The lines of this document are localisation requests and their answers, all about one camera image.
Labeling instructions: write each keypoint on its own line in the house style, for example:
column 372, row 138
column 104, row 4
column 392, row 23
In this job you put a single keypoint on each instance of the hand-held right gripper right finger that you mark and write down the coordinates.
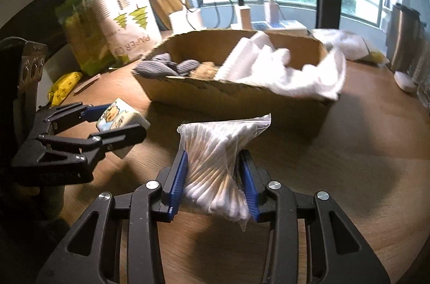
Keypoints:
column 248, row 186

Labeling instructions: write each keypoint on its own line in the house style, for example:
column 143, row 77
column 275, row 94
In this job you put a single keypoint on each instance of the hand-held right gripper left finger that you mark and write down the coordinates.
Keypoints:
column 178, row 176

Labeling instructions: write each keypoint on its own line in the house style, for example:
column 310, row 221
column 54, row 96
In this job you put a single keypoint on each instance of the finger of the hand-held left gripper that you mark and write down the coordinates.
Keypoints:
column 114, row 136
column 95, row 112

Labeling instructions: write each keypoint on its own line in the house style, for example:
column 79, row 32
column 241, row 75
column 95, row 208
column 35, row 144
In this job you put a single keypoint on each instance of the yellow tissue pack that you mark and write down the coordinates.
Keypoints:
column 121, row 117

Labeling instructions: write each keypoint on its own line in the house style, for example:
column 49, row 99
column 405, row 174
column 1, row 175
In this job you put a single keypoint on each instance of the clear bag of cotton swabs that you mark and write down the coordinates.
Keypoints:
column 215, row 149

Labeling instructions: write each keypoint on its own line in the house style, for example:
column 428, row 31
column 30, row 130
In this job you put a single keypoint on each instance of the grey sock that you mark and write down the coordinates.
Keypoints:
column 158, row 67

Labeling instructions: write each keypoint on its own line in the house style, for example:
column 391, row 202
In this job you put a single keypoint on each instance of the cardboard box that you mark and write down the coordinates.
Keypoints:
column 218, row 96

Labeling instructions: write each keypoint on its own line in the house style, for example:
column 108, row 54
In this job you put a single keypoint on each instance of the brown scrubber pad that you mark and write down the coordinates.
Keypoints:
column 205, row 69

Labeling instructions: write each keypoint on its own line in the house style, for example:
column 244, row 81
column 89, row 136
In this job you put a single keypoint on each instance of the white paper towel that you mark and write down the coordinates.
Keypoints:
column 302, row 82

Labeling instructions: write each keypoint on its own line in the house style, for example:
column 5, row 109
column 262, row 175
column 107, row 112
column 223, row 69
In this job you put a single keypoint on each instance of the wooden stick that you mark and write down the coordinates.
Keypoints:
column 86, row 83

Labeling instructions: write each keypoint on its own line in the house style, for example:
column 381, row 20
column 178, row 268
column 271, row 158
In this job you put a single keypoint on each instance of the small yellow packet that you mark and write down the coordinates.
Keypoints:
column 65, row 86

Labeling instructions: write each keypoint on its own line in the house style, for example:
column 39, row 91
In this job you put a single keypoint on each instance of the green plastic package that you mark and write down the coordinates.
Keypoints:
column 80, row 38

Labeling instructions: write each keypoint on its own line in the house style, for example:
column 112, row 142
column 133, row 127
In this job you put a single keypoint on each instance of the paper cup package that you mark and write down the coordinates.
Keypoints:
column 124, row 22

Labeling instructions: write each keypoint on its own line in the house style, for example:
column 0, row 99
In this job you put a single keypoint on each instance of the white paper cup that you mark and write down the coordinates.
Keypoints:
column 184, row 19

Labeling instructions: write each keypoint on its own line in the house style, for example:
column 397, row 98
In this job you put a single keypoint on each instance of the white power strip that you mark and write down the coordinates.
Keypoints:
column 289, row 26

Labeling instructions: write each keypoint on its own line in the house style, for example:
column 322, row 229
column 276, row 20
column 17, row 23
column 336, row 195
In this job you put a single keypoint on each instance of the white textured cloth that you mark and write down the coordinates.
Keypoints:
column 346, row 44

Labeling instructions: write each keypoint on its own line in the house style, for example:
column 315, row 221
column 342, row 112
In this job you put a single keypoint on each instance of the yellow cloth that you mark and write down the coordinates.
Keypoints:
column 378, row 57

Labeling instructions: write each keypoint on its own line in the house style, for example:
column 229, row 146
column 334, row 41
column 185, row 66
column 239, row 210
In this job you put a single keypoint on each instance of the white earbud case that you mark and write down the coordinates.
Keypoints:
column 404, row 81

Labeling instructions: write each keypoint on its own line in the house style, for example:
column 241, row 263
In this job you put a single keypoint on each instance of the clear water bottle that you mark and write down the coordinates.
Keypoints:
column 424, row 92

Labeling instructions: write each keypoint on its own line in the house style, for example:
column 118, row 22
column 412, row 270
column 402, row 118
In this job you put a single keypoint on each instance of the steel tumbler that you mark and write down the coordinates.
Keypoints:
column 401, row 38

